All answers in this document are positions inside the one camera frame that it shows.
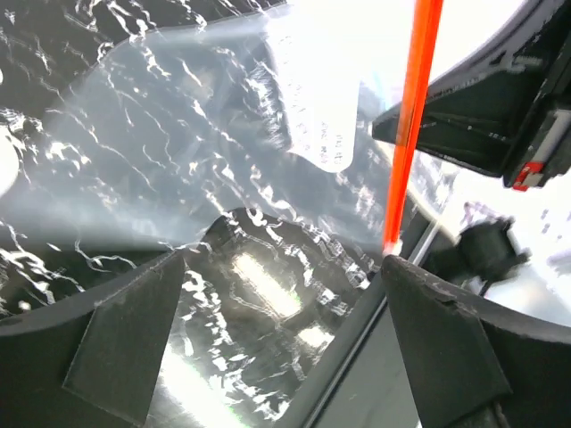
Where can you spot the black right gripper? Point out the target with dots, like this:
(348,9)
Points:
(504,111)

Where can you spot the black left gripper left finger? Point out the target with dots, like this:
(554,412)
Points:
(91,360)

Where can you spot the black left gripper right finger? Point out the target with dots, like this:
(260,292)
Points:
(472,362)

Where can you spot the clear bag with orange zipper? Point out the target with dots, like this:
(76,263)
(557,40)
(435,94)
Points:
(277,326)

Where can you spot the black marble pattern mat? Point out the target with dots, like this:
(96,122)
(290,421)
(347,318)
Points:
(137,124)

